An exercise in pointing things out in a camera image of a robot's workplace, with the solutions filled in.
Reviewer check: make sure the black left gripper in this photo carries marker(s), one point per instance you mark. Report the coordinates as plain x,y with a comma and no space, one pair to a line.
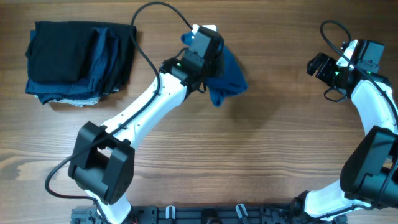
217,68

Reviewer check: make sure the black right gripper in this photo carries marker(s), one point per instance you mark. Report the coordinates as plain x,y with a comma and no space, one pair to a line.
323,73

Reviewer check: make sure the blue polo shirt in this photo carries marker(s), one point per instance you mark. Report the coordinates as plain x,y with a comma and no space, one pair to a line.
229,79

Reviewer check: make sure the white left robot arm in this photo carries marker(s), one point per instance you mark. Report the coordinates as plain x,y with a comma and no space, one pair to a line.
102,163

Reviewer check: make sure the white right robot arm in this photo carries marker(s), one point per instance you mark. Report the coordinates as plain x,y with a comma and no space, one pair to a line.
368,179

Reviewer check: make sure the navy folded garment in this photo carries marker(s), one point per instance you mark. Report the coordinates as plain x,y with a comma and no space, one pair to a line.
100,64

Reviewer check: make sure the white folded garment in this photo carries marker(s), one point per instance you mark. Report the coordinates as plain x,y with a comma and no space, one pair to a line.
79,101

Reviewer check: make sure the black folded garment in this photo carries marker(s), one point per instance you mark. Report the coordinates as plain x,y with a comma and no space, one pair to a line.
58,52

